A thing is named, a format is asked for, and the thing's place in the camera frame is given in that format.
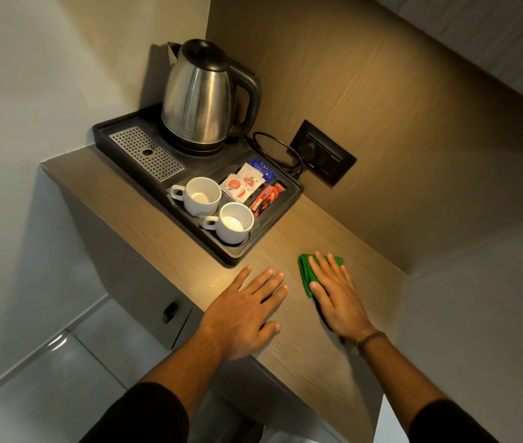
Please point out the wooden cabinet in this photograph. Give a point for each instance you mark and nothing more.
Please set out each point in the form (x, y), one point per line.
(150, 235)

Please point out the blue sachet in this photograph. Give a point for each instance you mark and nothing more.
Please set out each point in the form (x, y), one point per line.
(263, 169)

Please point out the green cleaning cloth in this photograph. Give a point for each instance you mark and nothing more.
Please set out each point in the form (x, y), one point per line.
(305, 272)

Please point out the stainless steel electric kettle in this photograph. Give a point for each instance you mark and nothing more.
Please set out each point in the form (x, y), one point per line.
(196, 92)

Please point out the person's right little finger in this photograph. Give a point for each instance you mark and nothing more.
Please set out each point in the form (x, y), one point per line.
(346, 277)

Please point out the person's right middle finger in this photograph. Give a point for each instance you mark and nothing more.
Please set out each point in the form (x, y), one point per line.
(328, 267)

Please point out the person's left middle finger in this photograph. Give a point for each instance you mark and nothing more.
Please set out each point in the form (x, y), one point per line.
(271, 286)

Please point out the person's right hand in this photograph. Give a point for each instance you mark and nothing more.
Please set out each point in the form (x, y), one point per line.
(340, 302)

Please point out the person's right forearm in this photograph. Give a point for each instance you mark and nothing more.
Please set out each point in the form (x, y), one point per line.
(400, 378)

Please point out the black shirt sleeve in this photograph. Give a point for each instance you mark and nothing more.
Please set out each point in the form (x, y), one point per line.
(146, 417)
(450, 424)

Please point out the person's left hand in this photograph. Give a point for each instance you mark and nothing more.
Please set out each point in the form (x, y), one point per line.
(236, 318)

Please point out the black plastic welcome tray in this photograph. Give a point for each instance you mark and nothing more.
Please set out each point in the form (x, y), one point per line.
(206, 172)

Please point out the person's right thumb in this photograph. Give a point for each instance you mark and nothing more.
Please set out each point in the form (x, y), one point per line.
(316, 294)

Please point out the person's left little finger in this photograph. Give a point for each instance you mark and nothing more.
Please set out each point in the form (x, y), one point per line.
(243, 277)

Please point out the person's left thumb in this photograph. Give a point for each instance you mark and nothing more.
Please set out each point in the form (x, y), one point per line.
(268, 332)

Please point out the brown wrist band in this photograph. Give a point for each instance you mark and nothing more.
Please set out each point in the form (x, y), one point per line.
(368, 339)

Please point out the black wall socket plate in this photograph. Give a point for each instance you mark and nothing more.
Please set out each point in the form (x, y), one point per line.
(330, 161)

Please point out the white ceramic cup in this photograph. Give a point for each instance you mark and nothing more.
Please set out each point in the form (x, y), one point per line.
(201, 196)
(233, 223)

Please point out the person's left forearm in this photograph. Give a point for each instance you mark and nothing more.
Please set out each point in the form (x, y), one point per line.
(187, 364)

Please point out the black power plug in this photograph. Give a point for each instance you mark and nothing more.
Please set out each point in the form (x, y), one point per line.
(308, 150)

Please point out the perforated metal drip grate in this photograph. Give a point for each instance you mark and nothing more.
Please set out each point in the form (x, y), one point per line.
(147, 153)

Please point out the red stick sachet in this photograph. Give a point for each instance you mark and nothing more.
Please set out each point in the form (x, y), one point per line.
(276, 191)
(261, 202)

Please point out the white tea sachet red print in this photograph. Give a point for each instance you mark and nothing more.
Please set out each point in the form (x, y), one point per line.
(235, 189)
(251, 177)

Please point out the black kettle base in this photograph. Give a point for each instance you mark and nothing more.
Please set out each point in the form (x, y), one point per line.
(183, 145)

